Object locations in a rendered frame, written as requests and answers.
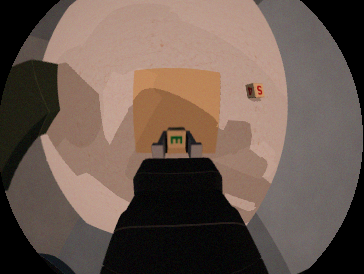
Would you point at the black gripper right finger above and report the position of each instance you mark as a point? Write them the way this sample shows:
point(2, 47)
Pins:
point(193, 148)

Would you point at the tan square mat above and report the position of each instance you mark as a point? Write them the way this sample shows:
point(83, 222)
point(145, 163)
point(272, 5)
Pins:
point(175, 97)

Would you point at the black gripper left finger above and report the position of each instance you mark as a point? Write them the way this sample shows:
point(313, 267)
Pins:
point(160, 148)

